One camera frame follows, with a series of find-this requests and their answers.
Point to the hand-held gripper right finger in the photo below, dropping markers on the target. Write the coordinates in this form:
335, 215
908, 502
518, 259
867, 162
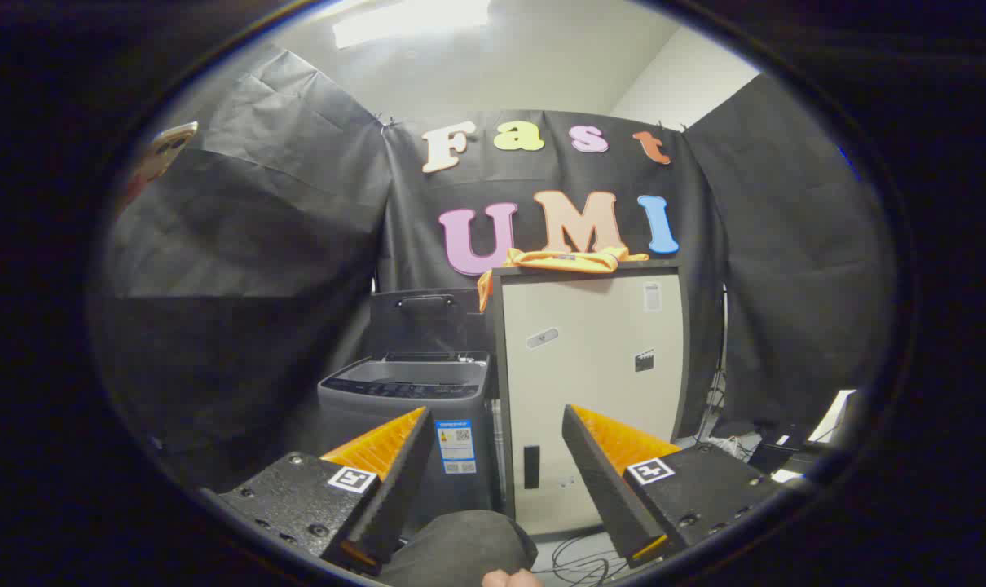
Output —
603, 481

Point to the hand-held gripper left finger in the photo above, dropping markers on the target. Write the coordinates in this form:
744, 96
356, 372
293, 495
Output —
395, 489

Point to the grey washing machine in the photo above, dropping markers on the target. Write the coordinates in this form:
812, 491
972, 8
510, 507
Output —
395, 399

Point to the orange shirt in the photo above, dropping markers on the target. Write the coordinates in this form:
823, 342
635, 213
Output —
566, 261

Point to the person's leg in dark trousers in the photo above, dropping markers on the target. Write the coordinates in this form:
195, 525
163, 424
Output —
460, 546

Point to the black backdrop cloth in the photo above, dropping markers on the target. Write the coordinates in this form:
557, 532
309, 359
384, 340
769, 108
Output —
257, 244

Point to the pale smartphone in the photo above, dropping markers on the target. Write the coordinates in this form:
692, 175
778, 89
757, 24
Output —
167, 151

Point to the beige cabinet with dark frame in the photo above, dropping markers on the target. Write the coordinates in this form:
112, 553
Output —
591, 342

